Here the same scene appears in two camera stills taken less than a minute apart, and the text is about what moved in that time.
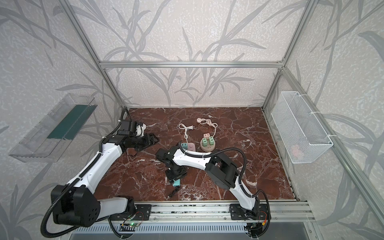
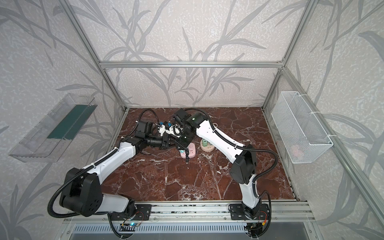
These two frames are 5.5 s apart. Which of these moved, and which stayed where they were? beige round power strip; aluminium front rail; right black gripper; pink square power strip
Moved: right black gripper
Stayed: pink square power strip; aluminium front rail; beige round power strip
